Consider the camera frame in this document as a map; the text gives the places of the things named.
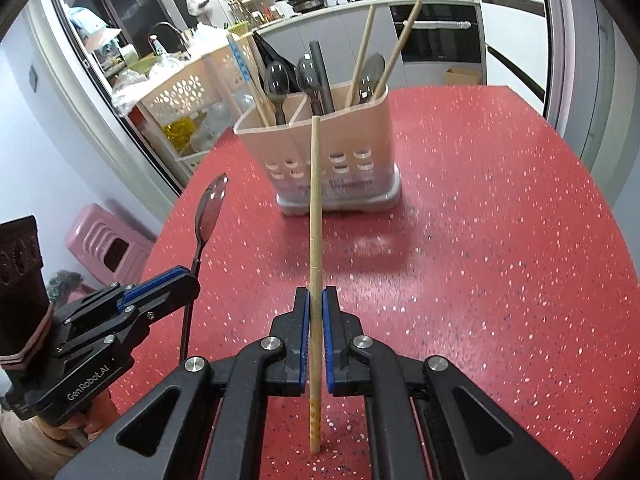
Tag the blue patterned chopstick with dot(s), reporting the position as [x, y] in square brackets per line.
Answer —
[261, 106]

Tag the black hanging bag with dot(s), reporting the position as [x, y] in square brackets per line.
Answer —
[268, 55]

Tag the beige plastic utensil holder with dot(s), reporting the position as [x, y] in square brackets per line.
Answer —
[357, 148]

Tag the translucent brown spoon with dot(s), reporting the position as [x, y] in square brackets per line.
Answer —
[371, 73]
[307, 81]
[277, 88]

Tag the dark straight utensil handle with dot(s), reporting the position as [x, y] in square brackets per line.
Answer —
[325, 89]

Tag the person's left hand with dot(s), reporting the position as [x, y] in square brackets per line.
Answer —
[92, 422]

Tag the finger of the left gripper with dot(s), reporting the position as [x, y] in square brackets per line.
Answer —
[132, 294]
[155, 305]

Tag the wooden chopstick left of pair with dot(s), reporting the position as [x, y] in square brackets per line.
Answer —
[362, 52]

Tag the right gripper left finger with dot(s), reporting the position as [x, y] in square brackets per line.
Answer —
[274, 365]

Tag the black wok left burner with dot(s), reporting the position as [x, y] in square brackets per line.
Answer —
[305, 6]

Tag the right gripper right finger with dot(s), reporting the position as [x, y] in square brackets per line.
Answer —
[359, 365]

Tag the wooden chopstick right of pair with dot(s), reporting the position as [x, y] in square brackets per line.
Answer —
[394, 55]

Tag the translucent brown spoon right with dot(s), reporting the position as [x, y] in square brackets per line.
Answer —
[371, 73]

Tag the translucent brown spoon left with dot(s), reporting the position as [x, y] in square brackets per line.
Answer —
[277, 88]

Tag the pink plastic stool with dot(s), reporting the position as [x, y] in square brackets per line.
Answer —
[109, 249]

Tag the yellow wooden chopstick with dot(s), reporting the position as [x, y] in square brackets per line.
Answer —
[315, 286]

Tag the beige perforated storage cart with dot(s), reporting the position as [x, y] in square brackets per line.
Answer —
[191, 103]

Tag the cardboard box on floor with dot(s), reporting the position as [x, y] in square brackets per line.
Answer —
[458, 76]

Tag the translucent brown spoon middle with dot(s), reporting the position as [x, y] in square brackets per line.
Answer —
[307, 81]

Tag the white refrigerator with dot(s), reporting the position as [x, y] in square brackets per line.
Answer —
[521, 37]

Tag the wooden chopstick of pair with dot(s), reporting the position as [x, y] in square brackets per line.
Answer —
[362, 52]
[394, 55]

